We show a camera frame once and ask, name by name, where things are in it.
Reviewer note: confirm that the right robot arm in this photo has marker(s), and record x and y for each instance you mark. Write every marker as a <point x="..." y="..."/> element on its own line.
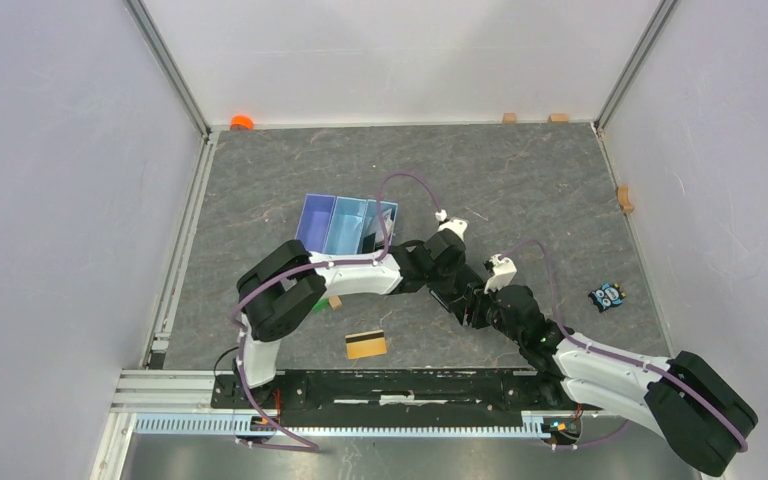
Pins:
<point x="683" y="399"/>

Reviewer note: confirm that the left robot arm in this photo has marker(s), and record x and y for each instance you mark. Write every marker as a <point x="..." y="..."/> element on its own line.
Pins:
<point x="278" y="293"/>

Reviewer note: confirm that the wooden arch block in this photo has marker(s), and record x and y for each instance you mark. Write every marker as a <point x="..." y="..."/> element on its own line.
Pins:
<point x="624" y="199"/>

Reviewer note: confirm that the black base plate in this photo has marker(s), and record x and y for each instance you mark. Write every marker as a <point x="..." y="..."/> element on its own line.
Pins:
<point x="392" y="398"/>

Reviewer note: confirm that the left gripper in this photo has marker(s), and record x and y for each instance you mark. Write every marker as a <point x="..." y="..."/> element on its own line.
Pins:
<point x="455" y="269"/>

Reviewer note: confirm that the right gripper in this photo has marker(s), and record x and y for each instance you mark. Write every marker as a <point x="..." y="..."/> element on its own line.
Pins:
<point x="475" y="304"/>

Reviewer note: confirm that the blue owl toy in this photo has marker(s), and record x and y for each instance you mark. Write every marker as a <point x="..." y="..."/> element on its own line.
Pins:
<point x="607" y="296"/>

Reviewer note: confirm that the purple plastic bin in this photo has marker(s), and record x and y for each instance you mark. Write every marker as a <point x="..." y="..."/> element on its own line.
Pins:
<point x="315" y="220"/>

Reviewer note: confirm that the orange round object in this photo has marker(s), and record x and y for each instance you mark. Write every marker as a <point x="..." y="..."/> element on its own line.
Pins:
<point x="241" y="122"/>

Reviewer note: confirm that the aluminium frame rail left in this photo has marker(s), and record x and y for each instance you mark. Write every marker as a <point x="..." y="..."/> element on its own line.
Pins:
<point x="150" y="389"/>

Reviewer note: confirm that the green toy brick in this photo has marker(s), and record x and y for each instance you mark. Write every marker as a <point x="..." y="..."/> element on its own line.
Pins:
<point x="320" y="305"/>

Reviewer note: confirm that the wooden block back right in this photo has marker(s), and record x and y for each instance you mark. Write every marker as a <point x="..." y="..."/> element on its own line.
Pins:
<point x="558" y="118"/>

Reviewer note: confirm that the gold credit card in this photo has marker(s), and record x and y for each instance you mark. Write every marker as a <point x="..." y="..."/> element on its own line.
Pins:
<point x="365" y="344"/>

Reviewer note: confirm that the black card holder wallet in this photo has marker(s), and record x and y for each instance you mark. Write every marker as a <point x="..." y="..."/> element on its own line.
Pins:
<point x="458" y="298"/>

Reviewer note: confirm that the light blue middle bin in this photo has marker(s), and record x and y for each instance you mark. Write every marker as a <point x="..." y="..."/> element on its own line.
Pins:
<point x="346" y="226"/>

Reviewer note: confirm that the light blue bin with cards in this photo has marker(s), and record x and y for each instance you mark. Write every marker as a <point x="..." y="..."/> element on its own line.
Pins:
<point x="375" y="207"/>

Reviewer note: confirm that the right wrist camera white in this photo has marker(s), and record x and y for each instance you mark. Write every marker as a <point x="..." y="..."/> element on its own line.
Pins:
<point x="502" y="271"/>

